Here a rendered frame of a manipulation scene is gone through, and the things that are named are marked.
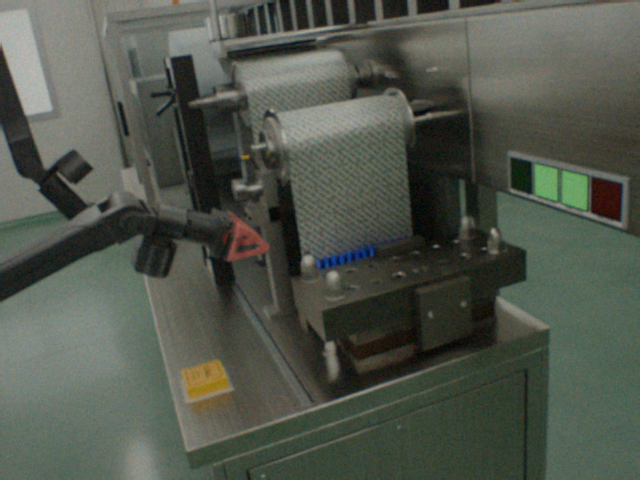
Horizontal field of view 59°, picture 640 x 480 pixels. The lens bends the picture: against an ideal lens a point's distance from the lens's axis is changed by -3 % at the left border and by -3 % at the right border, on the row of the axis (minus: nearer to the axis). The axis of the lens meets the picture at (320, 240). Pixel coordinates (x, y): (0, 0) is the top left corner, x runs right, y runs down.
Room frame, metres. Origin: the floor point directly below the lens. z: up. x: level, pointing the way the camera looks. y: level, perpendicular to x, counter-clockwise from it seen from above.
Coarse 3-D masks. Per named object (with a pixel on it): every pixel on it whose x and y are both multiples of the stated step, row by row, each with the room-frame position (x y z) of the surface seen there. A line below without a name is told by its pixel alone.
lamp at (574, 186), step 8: (568, 176) 0.80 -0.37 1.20; (576, 176) 0.78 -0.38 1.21; (584, 176) 0.77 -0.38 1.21; (568, 184) 0.80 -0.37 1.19; (576, 184) 0.78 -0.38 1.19; (584, 184) 0.77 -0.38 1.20; (568, 192) 0.80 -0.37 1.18; (576, 192) 0.78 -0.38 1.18; (584, 192) 0.77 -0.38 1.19; (568, 200) 0.80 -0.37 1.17; (576, 200) 0.78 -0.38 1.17; (584, 200) 0.77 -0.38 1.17; (584, 208) 0.77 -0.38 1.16
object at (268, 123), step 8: (392, 96) 1.16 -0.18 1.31; (400, 104) 1.13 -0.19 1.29; (400, 112) 1.12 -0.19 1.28; (272, 120) 1.07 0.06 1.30; (264, 128) 1.12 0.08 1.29; (272, 128) 1.07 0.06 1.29; (408, 128) 1.11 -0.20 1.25; (408, 136) 1.12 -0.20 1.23; (280, 144) 1.04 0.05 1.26; (280, 152) 1.04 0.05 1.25; (280, 160) 1.04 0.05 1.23; (280, 168) 1.05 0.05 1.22; (280, 176) 1.06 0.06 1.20
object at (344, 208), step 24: (336, 168) 1.06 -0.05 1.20; (360, 168) 1.07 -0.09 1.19; (384, 168) 1.09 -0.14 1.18; (312, 192) 1.04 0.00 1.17; (336, 192) 1.06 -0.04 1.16; (360, 192) 1.07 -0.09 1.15; (384, 192) 1.09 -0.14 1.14; (408, 192) 1.10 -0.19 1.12; (312, 216) 1.04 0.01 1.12; (336, 216) 1.05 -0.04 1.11; (360, 216) 1.07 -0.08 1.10; (384, 216) 1.08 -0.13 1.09; (408, 216) 1.10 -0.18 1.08; (312, 240) 1.04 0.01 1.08; (336, 240) 1.05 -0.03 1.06; (360, 240) 1.07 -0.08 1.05; (384, 240) 1.08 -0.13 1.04
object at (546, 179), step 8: (536, 168) 0.87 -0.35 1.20; (544, 168) 0.85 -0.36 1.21; (552, 168) 0.83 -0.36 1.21; (536, 176) 0.87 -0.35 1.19; (544, 176) 0.85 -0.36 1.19; (552, 176) 0.83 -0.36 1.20; (536, 184) 0.87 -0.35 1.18; (544, 184) 0.85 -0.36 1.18; (552, 184) 0.83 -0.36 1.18; (536, 192) 0.87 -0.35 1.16; (544, 192) 0.85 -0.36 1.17; (552, 192) 0.83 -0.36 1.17
